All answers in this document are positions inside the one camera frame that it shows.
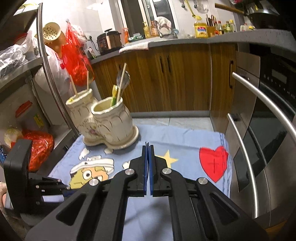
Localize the silver fork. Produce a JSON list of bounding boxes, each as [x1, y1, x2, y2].
[[116, 70, 130, 97]]

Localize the wooden chopstick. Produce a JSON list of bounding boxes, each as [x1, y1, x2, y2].
[[86, 71, 89, 92], [69, 75, 78, 97]]

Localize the wooden kitchen cabinet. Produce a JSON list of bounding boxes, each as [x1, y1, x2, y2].
[[91, 43, 238, 113]]

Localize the knife block with utensils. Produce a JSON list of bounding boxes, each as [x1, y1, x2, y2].
[[206, 15, 219, 37]]

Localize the person hand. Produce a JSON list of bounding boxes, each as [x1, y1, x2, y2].
[[0, 182, 7, 209]]

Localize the red plastic bag lower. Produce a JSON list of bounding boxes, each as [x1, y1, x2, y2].
[[9, 130, 54, 172]]

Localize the blue cartoon cloth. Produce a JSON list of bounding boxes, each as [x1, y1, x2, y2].
[[49, 125, 232, 240]]

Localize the cream ceramic double utensil holder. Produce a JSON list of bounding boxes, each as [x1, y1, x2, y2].
[[66, 89, 139, 150]]

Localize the wooden chopstick in holder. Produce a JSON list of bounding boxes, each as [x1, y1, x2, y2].
[[69, 75, 78, 97]]

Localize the stainless steel oven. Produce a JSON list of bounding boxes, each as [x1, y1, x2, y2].
[[226, 44, 295, 228]]

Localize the yellow green plastic spoon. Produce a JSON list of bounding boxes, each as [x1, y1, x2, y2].
[[110, 85, 118, 107]]

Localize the red plastic bag hanging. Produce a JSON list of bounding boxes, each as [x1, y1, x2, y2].
[[61, 22, 94, 87]]

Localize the rice cooker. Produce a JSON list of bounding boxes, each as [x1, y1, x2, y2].
[[97, 29, 123, 55]]

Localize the white dish towel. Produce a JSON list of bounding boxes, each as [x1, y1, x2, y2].
[[119, 42, 149, 54]]

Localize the yellow oil bottle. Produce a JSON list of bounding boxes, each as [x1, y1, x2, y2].
[[194, 21, 208, 38]]

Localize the black wok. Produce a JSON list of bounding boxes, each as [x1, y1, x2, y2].
[[215, 3, 285, 30]]

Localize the chrome curved rail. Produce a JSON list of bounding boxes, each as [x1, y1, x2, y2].
[[37, 3, 80, 138]]

